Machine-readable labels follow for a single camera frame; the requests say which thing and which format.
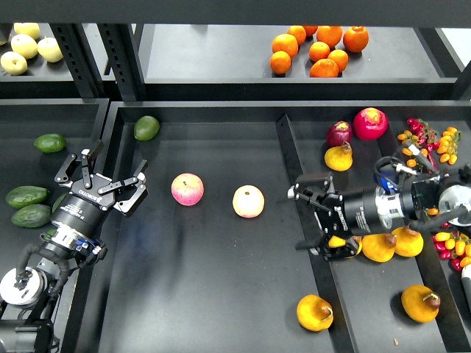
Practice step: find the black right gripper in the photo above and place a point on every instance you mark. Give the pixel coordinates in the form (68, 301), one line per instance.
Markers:
(352, 212)

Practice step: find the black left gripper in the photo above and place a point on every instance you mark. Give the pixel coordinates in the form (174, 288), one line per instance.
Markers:
(93, 196)

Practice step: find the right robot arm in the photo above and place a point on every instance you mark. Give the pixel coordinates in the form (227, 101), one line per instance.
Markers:
(420, 198)

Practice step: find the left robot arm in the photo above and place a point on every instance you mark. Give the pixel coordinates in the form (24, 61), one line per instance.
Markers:
(35, 285)

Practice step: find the yellow pear under gripper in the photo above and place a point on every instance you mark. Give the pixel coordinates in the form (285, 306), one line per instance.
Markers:
(337, 243)

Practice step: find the dark avocado upright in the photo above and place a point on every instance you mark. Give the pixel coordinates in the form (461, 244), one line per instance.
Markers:
(58, 201)

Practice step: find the green avocado upper left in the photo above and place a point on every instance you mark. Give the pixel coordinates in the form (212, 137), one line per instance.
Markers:
(50, 143)

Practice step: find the dark avocado left middle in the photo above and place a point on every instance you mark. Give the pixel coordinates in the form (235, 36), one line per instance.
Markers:
(32, 216)

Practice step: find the light green round avocado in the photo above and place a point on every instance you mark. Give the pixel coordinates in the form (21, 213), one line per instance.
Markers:
(146, 128)

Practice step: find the dark avocado left top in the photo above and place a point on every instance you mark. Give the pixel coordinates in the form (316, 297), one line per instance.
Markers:
(26, 195)

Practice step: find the yellow pear brown top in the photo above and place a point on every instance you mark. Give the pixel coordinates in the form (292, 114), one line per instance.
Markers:
(409, 243)

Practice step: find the pale pink apple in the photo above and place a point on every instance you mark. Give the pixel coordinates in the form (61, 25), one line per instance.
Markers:
(248, 201)

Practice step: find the pink red apple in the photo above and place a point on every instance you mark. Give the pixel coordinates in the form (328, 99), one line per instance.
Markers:
(187, 189)

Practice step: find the dark red apple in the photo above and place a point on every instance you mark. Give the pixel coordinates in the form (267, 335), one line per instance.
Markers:
(339, 132)

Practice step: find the bright red apple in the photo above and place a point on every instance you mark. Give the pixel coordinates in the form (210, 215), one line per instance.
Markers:
(370, 124)

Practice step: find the black tray divider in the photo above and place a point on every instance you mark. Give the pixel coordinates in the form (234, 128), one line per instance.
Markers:
(340, 331)

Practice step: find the red chili pepper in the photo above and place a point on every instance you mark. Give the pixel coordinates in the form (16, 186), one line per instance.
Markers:
(432, 162)

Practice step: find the black centre tray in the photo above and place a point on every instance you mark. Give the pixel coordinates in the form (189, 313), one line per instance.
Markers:
(203, 279)

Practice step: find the lower cherry tomato bunch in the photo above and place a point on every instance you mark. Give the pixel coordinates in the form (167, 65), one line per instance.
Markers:
(452, 243)

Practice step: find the cherry tomato bunch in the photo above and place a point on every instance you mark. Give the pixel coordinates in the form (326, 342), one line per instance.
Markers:
(442, 145)
(452, 243)

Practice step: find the upper cherry tomato bunch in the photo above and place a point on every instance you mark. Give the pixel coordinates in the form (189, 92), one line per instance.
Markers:
(442, 145)

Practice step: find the black upper shelf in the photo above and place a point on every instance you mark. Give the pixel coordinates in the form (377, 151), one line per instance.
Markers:
(183, 62)

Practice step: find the orange front centre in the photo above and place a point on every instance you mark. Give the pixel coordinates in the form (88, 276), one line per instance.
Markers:
(324, 68)

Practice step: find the pale yellow apple right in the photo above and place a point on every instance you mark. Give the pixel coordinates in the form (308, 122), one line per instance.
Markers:
(49, 50)

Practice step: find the pale yellow apple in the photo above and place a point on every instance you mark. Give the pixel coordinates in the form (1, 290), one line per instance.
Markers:
(49, 50)
(30, 29)
(13, 63)
(24, 45)

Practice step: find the pale yellow apple front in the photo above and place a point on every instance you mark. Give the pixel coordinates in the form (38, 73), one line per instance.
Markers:
(13, 63)

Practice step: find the orange right of middle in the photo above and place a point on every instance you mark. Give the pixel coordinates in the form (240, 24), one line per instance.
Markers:
(340, 57)

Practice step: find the orange far left bottom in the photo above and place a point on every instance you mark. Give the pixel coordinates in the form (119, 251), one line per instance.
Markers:
(280, 62)

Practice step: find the pale yellow apple middle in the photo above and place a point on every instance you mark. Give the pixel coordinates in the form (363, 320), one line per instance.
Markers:
(24, 45)

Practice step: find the pale yellow apple top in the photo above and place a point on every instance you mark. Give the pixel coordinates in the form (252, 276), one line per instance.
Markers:
(30, 29)

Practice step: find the orange left upper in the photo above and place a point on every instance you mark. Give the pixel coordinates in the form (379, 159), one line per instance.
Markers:
(287, 43)

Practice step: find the orange top centre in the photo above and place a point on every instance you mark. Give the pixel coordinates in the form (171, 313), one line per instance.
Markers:
(330, 35)

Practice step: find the black perforated shelf post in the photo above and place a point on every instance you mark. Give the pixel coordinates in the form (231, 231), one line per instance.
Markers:
(122, 52)

